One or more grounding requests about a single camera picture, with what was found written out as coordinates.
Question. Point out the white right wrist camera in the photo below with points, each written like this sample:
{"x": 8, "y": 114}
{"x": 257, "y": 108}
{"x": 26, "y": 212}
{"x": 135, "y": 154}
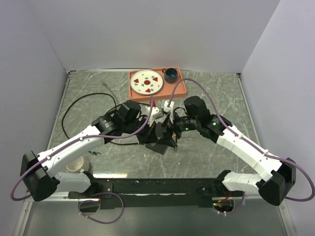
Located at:
{"x": 167, "y": 106}

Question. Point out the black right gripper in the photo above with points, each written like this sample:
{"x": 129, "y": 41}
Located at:
{"x": 178, "y": 133}

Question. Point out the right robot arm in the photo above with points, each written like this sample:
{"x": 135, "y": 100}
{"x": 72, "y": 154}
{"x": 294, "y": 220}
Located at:
{"x": 273, "y": 179}

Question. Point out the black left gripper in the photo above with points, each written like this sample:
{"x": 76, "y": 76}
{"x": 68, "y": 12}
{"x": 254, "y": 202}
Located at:
{"x": 149, "y": 136}

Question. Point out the white watermelon pattern plate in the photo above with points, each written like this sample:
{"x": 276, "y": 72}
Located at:
{"x": 146, "y": 82}

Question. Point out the salmon pink tray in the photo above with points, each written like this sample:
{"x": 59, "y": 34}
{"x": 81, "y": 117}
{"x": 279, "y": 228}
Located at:
{"x": 164, "y": 93}

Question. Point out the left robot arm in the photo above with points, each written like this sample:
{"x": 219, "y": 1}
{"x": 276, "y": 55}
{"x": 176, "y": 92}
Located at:
{"x": 42, "y": 173}

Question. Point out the white paper cup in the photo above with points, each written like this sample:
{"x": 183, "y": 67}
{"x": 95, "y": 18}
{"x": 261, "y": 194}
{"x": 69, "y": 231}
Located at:
{"x": 79, "y": 165}

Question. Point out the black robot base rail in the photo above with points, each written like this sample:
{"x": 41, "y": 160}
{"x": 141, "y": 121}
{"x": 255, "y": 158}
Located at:
{"x": 154, "y": 192}

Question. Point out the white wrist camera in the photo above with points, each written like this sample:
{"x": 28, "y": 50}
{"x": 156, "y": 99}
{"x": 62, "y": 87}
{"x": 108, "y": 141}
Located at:
{"x": 167, "y": 106}
{"x": 156, "y": 113}

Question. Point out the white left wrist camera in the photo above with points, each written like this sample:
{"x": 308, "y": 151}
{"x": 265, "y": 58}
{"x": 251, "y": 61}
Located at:
{"x": 156, "y": 113}

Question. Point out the dark blue mug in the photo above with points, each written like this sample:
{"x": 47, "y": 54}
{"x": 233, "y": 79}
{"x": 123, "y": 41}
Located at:
{"x": 170, "y": 75}

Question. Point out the black network switch box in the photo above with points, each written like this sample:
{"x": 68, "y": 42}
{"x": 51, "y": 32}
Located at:
{"x": 162, "y": 145}

